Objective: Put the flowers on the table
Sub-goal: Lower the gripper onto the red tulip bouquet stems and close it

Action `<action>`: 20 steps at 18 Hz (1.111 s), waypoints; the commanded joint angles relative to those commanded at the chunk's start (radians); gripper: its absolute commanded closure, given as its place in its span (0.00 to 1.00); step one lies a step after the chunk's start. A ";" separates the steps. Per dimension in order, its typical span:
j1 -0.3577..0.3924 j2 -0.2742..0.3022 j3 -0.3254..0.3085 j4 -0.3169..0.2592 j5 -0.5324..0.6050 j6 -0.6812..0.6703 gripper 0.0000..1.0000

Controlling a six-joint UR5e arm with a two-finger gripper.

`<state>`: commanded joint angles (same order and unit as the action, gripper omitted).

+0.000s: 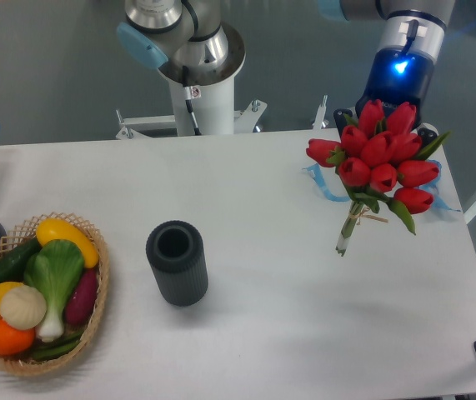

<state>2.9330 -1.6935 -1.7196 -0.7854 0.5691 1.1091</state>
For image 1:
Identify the light blue ribbon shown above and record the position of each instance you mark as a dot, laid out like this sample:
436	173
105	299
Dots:
431	187

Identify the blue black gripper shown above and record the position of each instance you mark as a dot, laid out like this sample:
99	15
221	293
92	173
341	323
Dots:
394	78

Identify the dark green cucumber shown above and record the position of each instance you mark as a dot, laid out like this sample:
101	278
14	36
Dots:
14	262

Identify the green bok choy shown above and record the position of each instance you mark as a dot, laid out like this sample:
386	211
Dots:
54	271

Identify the purple sweet potato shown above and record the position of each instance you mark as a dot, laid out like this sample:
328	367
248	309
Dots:
80	305

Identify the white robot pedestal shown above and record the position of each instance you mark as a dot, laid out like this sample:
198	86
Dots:
198	110

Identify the green bean pods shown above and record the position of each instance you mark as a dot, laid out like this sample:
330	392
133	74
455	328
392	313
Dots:
56	349

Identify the red tulip bouquet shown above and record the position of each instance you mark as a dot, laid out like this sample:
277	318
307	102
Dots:
377	163

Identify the cream garlic bulb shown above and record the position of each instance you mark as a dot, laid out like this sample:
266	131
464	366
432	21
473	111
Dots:
23	307

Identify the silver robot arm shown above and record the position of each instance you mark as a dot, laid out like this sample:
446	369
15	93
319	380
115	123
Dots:
199	55

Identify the dark grey ribbed vase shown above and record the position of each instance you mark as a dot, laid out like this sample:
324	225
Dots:
175	253

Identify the woven wicker basket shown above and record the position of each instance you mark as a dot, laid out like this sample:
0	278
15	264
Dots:
27	365

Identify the orange fruit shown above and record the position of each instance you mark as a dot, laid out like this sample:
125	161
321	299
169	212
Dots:
14	341

